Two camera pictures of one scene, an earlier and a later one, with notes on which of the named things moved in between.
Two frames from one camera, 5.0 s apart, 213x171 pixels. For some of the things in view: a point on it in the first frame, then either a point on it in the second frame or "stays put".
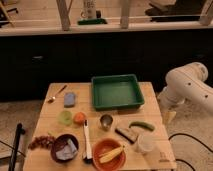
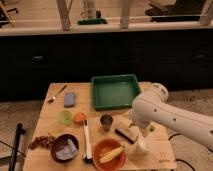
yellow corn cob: [108, 156] stays put
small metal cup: [106, 122] stays put
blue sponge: [69, 99] stays put
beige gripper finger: [167, 116] to [126, 120]
